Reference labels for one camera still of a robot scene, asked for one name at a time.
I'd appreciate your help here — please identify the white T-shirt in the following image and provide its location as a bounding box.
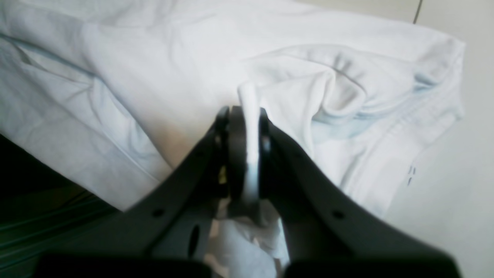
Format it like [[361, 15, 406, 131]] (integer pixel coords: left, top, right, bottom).
[[1, 0, 465, 264]]

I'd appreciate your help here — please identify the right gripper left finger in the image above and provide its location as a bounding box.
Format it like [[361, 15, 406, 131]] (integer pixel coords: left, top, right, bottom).
[[34, 106, 246, 278]]

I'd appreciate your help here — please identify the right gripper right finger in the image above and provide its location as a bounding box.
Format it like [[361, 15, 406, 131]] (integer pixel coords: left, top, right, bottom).
[[259, 109, 460, 278]]

